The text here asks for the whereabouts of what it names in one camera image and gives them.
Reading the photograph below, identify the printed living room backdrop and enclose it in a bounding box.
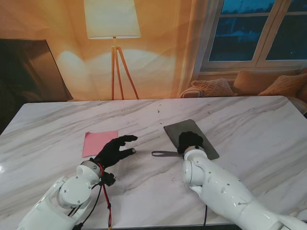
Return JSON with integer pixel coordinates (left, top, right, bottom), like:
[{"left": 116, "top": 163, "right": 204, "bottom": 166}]
[{"left": 0, "top": 0, "right": 307, "bottom": 103}]

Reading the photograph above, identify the grey suede zip pouch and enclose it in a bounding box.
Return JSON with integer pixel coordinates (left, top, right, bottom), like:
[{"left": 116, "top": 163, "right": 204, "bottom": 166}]
[{"left": 151, "top": 119, "right": 220, "bottom": 161}]

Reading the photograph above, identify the red black left arm cable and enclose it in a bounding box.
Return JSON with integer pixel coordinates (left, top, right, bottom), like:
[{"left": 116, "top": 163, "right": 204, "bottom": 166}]
[{"left": 97, "top": 162, "right": 113, "bottom": 228}]

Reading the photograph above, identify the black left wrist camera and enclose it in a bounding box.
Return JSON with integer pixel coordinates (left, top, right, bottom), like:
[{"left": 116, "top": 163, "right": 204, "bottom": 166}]
[{"left": 100, "top": 172, "right": 117, "bottom": 187}]

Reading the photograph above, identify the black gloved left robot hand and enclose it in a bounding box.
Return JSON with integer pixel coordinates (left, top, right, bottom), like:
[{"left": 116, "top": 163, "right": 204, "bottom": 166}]
[{"left": 94, "top": 135, "right": 139, "bottom": 171}]

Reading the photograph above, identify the pink paper document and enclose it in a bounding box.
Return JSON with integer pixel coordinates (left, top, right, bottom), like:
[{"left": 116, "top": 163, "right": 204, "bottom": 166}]
[{"left": 82, "top": 130, "right": 119, "bottom": 158}]

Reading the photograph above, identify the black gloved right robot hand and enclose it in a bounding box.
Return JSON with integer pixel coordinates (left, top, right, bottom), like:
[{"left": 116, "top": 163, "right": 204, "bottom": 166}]
[{"left": 177, "top": 131, "right": 205, "bottom": 154}]

